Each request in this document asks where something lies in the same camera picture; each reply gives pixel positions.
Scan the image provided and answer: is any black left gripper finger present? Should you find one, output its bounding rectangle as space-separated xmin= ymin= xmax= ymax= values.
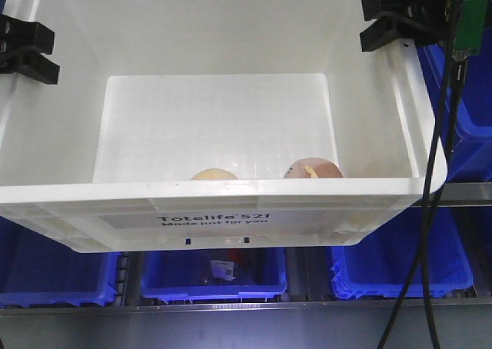
xmin=1 ymin=15 xmax=55 ymax=57
xmin=1 ymin=52 xmax=60 ymax=85

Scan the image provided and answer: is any pink round plush toy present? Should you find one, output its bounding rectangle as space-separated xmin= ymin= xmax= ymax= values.
xmin=284 ymin=158 xmax=343 ymax=178

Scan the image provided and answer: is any white plastic tote crate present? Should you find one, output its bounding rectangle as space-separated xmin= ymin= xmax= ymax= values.
xmin=1 ymin=0 xmax=434 ymax=252

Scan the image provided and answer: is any cream yellow plush toy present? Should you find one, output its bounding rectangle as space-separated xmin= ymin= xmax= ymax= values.
xmin=191 ymin=168 xmax=238 ymax=181

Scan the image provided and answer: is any green right circuit board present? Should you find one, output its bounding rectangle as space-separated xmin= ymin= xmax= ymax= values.
xmin=451 ymin=0 xmax=491 ymax=61

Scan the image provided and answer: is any blue plastic crate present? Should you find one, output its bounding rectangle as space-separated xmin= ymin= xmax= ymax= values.
xmin=417 ymin=39 xmax=491 ymax=182

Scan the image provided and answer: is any blue bin lower left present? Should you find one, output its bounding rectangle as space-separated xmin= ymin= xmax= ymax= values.
xmin=1 ymin=218 xmax=118 ymax=308

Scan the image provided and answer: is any blue bin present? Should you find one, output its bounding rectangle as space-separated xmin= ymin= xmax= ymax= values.
xmin=1 ymin=218 xmax=118 ymax=308
xmin=141 ymin=248 xmax=288 ymax=304
xmin=330 ymin=208 xmax=473 ymax=300

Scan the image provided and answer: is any blue bin lower right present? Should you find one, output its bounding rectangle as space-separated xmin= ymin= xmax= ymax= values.
xmin=330 ymin=208 xmax=473 ymax=300

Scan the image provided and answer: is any blue bin lower middle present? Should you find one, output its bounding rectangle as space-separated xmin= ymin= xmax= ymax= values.
xmin=141 ymin=248 xmax=288 ymax=304

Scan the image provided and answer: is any clear bag of parts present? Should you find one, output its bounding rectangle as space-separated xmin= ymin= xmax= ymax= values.
xmin=199 ymin=248 xmax=260 ymax=286

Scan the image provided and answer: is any black cable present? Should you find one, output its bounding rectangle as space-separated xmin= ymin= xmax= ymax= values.
xmin=376 ymin=55 xmax=470 ymax=349
xmin=418 ymin=0 xmax=468 ymax=349

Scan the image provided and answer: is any metal shelf front rail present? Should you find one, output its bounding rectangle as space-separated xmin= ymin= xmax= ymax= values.
xmin=438 ymin=182 xmax=492 ymax=207

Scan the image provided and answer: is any metal shelf rail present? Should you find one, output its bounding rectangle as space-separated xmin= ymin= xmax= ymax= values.
xmin=0 ymin=297 xmax=492 ymax=317
xmin=438 ymin=182 xmax=492 ymax=207

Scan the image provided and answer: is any lower metal shelf rail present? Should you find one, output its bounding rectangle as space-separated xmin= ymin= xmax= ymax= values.
xmin=0 ymin=297 xmax=492 ymax=317

